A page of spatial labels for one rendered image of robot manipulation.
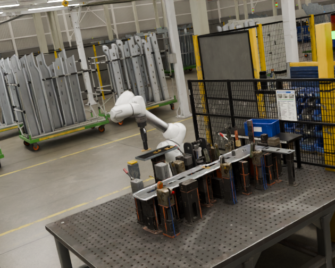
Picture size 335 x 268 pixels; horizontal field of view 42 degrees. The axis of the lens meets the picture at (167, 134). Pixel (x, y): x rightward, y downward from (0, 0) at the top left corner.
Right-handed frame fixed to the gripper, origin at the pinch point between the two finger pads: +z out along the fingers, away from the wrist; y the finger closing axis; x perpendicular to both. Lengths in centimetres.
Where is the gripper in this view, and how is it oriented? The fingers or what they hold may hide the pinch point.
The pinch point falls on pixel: (145, 145)
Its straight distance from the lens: 361.0
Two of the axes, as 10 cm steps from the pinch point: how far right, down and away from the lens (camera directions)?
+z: 1.5, 9.6, 2.3
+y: 3.2, 1.8, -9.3
